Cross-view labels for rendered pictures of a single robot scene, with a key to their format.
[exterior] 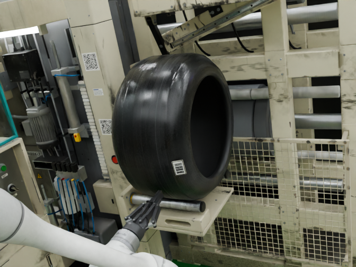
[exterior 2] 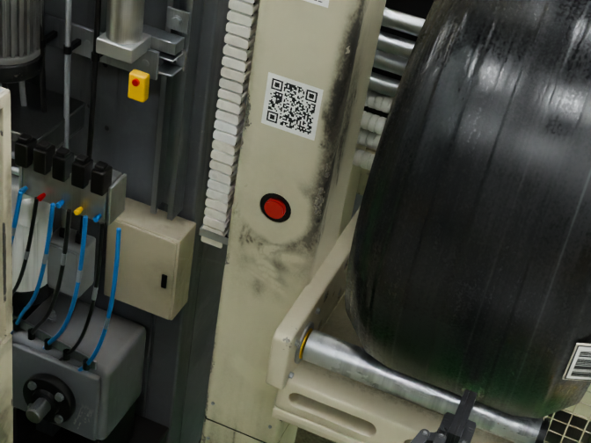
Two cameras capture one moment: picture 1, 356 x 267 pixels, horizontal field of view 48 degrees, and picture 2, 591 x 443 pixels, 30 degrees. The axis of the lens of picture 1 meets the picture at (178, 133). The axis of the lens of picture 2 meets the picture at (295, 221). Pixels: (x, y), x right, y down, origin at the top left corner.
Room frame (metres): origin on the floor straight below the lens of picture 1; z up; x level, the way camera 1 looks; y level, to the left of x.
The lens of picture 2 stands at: (0.49, 0.57, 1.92)
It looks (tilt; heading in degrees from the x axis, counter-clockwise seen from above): 36 degrees down; 346
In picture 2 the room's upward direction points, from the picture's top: 10 degrees clockwise
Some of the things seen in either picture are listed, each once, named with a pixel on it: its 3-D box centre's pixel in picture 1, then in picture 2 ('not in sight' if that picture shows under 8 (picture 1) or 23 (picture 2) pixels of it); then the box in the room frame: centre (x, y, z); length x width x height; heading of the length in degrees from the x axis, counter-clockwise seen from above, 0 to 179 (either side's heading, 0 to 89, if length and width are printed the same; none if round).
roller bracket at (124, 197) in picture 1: (146, 183); (331, 284); (1.72, 0.19, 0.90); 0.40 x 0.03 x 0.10; 149
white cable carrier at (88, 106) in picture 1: (98, 130); (239, 95); (1.76, 0.35, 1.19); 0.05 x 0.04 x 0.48; 149
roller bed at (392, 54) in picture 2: not in sight; (401, 84); (2.06, 0.03, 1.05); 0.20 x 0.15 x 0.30; 59
